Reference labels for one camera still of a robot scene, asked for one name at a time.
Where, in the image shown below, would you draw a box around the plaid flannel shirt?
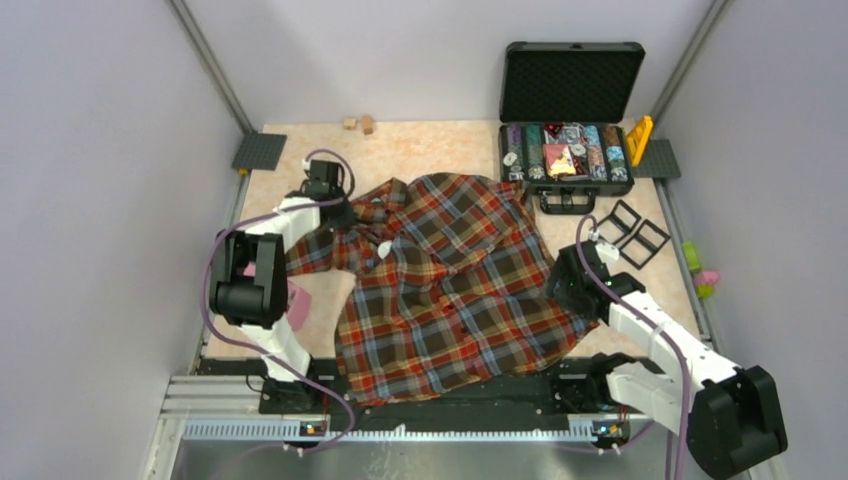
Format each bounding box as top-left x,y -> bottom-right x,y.
286,173 -> 596,405

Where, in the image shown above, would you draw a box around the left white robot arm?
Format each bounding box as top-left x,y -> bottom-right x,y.
204,149 -> 355,414

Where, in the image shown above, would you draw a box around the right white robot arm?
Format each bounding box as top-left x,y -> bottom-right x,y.
546,239 -> 788,479

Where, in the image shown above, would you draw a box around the black brooch display tray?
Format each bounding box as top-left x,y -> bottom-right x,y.
597,200 -> 671,271

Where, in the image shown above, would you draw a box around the pink metronome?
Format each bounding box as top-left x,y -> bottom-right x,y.
285,281 -> 312,332

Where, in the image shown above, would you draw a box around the wooden block right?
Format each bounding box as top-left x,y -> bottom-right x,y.
361,115 -> 375,135

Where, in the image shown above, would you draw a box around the left grey baseplate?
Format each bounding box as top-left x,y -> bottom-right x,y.
231,131 -> 288,171

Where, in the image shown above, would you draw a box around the grey baseplate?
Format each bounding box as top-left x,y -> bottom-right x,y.
631,139 -> 682,180
231,131 -> 288,171

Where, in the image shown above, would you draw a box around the green pink toy pieces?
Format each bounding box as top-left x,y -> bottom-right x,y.
681,241 -> 721,299

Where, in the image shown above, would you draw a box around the right grey baseplate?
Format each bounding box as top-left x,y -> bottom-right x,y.
631,139 -> 682,180

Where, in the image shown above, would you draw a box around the black poker chip case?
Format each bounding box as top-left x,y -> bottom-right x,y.
498,41 -> 646,215

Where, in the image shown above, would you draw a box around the yellow plastic toy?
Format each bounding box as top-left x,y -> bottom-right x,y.
626,115 -> 654,168

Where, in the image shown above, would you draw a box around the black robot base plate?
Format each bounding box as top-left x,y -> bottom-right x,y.
196,358 -> 636,433

